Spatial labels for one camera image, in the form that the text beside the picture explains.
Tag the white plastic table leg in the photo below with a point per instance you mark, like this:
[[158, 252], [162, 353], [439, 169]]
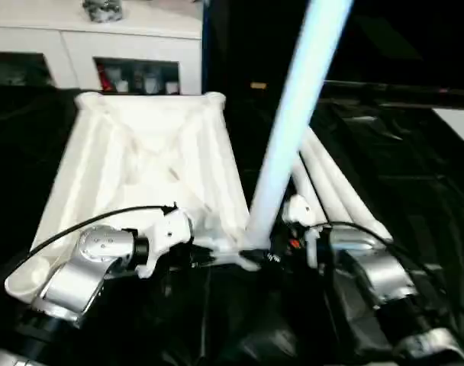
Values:
[[339, 179], [323, 183], [302, 187], [304, 95]]

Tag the white plastic table top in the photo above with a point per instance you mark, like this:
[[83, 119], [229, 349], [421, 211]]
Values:
[[140, 152]]

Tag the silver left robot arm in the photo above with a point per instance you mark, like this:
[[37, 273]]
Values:
[[75, 282]]

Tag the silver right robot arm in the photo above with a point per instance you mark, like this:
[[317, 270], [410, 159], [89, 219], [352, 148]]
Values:
[[384, 270]]

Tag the black glossy mat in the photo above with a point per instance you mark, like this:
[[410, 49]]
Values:
[[407, 171]]

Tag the small tan label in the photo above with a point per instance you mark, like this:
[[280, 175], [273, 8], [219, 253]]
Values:
[[258, 85]]

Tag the small white cup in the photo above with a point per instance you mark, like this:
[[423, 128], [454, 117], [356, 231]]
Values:
[[172, 87]]

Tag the long black bar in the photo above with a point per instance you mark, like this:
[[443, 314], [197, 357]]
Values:
[[400, 89]]

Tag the white flat panel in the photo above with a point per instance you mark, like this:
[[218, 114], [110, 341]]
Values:
[[457, 126]]

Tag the white glass-door cabinet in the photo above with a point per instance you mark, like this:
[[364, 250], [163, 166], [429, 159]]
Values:
[[121, 42]]

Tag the large dark screen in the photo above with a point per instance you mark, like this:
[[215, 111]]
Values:
[[400, 38]]

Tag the dark bag of parts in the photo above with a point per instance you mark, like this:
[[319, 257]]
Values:
[[102, 10]]

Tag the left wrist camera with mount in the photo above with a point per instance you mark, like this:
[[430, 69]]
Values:
[[171, 232]]

